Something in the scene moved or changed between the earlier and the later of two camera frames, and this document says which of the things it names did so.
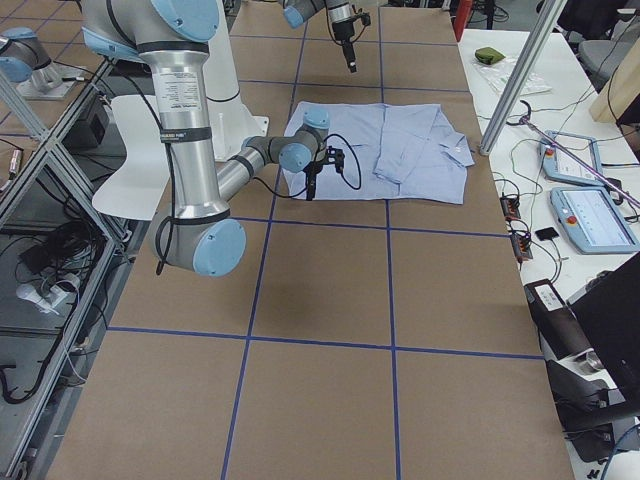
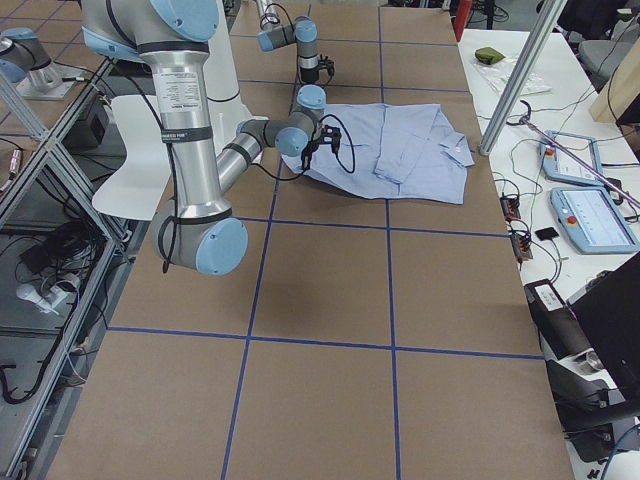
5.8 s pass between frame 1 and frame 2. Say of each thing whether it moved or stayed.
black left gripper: moved
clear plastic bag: stayed
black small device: stayed
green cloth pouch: stayed
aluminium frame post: stayed
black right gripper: moved
